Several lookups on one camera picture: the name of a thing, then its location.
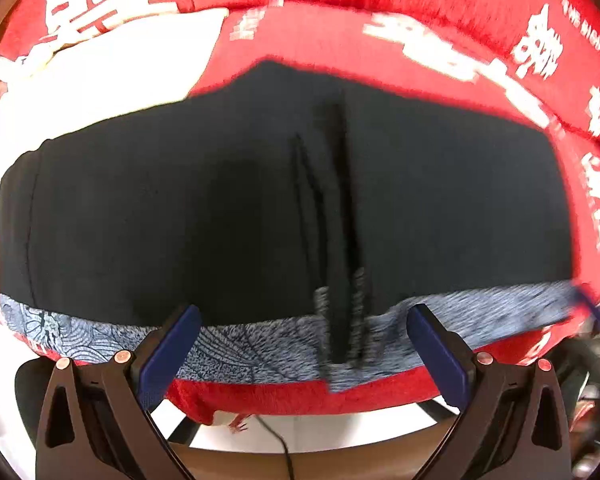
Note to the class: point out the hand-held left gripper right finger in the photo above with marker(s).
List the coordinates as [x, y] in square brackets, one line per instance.
[437, 357]

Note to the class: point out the black pants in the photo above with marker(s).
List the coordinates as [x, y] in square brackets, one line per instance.
[180, 210]

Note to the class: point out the white printed cloth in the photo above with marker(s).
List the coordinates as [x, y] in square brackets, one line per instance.
[130, 70]

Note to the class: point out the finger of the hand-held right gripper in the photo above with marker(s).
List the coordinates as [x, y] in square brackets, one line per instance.
[591, 304]

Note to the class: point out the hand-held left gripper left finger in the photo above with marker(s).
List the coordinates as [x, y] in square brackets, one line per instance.
[172, 355]

